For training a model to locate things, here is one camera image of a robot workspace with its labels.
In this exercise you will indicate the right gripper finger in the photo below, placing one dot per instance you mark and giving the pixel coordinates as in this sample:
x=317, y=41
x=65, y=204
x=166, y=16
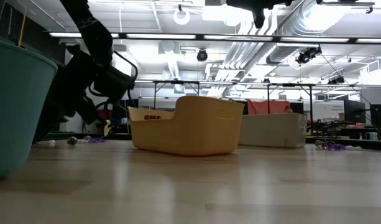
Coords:
x=243, y=2

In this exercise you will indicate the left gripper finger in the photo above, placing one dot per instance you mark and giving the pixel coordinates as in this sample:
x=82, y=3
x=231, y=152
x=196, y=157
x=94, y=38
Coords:
x=52, y=124

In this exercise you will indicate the white plastic bin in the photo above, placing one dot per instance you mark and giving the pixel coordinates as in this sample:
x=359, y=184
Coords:
x=271, y=130

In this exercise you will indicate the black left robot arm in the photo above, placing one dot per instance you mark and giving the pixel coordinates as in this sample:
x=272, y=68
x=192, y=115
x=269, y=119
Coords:
x=90, y=31

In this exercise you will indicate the white bone decoration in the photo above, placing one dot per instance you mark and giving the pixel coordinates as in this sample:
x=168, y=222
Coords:
x=83, y=140
x=353, y=147

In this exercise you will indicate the green plastic bin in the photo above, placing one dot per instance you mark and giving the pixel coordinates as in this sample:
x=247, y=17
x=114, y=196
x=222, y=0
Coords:
x=16, y=109

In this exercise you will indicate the yellow tape tag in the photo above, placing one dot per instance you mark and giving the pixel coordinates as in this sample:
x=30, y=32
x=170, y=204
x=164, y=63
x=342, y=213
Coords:
x=107, y=128

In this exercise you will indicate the black ceiling spotlights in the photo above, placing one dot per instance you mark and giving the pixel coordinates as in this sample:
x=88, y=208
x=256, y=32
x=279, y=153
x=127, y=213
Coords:
x=308, y=54

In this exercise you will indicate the overhead light bar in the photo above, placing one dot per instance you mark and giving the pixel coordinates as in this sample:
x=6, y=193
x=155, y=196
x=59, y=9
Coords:
x=162, y=36

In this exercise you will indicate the orange cloth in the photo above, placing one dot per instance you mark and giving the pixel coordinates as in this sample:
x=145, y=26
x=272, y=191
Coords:
x=264, y=107

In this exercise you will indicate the orange plastic bin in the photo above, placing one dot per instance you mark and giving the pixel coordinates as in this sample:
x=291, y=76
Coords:
x=193, y=130

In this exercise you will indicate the white sign board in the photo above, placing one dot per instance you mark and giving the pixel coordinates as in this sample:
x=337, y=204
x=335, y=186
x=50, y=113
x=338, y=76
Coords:
x=330, y=109

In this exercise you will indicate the black monitor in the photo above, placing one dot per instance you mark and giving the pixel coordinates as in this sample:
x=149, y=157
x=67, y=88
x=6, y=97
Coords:
x=379, y=115
x=355, y=112

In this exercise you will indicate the silver ventilation duct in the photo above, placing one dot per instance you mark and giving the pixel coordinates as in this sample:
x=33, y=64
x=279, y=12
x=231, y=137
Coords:
x=302, y=25

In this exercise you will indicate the black hanging camera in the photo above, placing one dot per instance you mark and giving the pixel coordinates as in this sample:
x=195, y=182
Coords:
x=202, y=55

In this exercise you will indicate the black overhead bracket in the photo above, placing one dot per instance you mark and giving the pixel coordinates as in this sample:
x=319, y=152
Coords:
x=348, y=3

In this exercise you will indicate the black aluminium table frame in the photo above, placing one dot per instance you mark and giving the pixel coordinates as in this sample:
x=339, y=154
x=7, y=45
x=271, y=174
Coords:
x=373, y=144

